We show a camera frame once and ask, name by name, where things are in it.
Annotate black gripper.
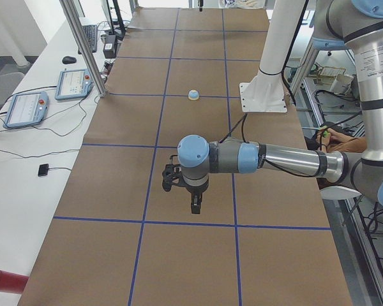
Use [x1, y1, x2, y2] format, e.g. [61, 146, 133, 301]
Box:
[184, 181, 209, 214]

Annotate blue call bell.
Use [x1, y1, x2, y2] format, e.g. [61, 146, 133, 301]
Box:
[188, 89, 200, 101]

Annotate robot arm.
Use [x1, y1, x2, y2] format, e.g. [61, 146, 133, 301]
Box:
[162, 1, 383, 214]

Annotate green handheld controller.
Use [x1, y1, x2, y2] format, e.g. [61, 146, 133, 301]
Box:
[317, 126, 329, 138]

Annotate seated person brown shirt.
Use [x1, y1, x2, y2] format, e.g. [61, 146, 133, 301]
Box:
[304, 126, 367, 153]

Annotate small black puck device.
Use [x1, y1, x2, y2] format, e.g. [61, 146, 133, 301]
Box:
[38, 163, 49, 177]

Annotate far teach pendant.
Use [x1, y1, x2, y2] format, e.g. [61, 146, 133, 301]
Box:
[54, 69, 93, 101]

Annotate teach pendant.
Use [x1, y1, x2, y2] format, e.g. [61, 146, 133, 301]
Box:
[3, 91, 49, 129]
[54, 69, 93, 101]

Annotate black power adapter box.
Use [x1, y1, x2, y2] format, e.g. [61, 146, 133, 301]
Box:
[103, 35, 117, 59]

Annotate black computer mouse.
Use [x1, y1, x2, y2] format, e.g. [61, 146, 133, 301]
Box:
[62, 56, 77, 64]

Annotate near teach pendant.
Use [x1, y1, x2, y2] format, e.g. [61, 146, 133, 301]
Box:
[3, 91, 49, 129]

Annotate black keyboard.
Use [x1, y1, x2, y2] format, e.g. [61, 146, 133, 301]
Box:
[82, 25, 98, 53]

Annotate red cylinder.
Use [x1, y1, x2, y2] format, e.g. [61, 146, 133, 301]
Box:
[0, 270, 29, 295]

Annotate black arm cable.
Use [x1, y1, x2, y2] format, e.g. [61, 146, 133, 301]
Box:
[218, 114, 317, 178]

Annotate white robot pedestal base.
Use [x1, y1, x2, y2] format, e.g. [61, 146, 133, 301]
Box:
[239, 0, 308, 113]

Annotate aluminium frame post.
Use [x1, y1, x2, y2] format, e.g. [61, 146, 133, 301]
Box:
[59, 0, 107, 98]

